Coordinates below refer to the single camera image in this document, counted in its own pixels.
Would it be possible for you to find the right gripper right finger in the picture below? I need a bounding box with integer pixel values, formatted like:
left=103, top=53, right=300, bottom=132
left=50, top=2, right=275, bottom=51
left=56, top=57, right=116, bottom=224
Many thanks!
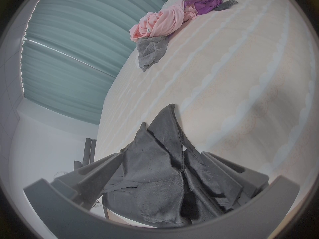
left=201, top=151, right=270, bottom=204

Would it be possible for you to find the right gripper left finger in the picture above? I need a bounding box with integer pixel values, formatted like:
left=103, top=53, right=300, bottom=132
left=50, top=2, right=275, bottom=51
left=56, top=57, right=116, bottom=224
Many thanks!
left=51, top=152, right=123, bottom=205

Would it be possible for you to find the black T-shirt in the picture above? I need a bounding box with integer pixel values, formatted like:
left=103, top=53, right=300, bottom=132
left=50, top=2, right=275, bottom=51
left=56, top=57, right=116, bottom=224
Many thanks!
left=101, top=104, right=246, bottom=229

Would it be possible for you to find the bed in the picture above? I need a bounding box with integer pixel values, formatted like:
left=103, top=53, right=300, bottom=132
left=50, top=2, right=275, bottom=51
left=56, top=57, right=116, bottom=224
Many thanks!
left=96, top=0, right=318, bottom=227

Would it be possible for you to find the black chest of drawers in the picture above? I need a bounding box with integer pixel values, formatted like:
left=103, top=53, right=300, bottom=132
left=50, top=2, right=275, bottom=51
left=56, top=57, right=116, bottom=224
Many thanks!
left=83, top=138, right=97, bottom=164

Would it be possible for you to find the blue-green curtain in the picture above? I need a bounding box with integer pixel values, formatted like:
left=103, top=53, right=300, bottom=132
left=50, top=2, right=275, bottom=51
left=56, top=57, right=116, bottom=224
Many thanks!
left=21, top=40, right=118, bottom=126
left=24, top=0, right=168, bottom=78

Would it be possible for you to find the grey garment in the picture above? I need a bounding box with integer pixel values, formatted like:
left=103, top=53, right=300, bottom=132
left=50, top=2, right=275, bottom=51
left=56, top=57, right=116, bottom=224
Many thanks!
left=137, top=35, right=170, bottom=72

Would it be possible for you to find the pink garment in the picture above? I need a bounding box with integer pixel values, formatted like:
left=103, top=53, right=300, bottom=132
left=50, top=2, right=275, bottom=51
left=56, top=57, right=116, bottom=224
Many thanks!
left=129, top=0, right=197, bottom=43

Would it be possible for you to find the small black lace garment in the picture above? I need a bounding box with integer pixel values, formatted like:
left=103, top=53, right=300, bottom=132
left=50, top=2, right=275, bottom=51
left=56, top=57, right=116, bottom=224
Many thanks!
left=214, top=0, right=239, bottom=11

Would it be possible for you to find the purple garment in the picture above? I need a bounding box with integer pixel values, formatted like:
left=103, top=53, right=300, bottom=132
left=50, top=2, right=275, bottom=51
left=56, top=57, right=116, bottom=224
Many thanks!
left=184, top=0, right=225, bottom=16

